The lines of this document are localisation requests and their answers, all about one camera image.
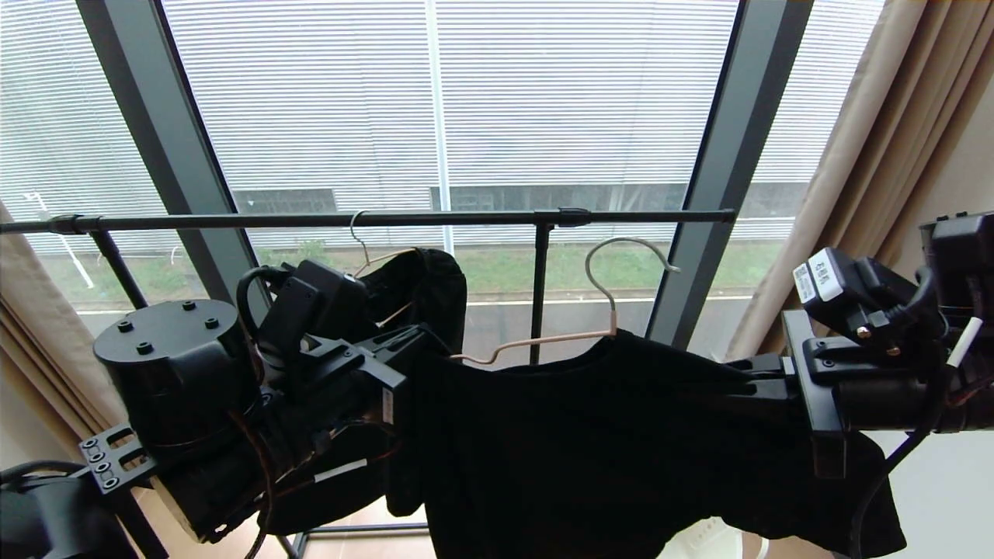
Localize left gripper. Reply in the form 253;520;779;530
155;326;412;544

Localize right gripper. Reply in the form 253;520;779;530
782;309;994;478

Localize black shorts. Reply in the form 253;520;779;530
264;247;468;536

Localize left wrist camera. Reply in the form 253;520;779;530
235;259;370;366

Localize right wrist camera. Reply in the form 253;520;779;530
792;247;933;350

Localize white laundry basket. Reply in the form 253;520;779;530
660;516;770;559

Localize black garment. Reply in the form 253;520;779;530
384;330;908;559

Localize window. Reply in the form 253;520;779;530
0;0;888;366

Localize pink clothes hanger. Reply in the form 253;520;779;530
348;210;420;327
449;237;682;367

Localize beige curtain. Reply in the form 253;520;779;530
0;202;133;467
726;0;994;362

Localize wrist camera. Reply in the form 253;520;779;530
792;247;933;350
235;259;370;366

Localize black clothes rack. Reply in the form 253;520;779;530
0;207;735;559

